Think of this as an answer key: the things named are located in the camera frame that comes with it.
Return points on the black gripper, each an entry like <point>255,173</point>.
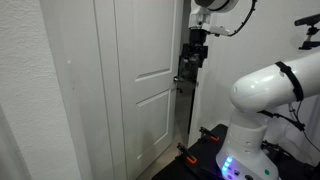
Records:
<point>196,51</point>

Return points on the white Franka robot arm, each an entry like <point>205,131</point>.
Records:
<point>260,90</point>

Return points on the white panel door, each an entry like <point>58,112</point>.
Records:
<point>150,66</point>

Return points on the black clamp with orange tip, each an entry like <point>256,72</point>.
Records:
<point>208,133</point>
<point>187,154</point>

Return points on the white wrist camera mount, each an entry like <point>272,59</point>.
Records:
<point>218,30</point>

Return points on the black camera on mount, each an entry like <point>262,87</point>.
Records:
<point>308,30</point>

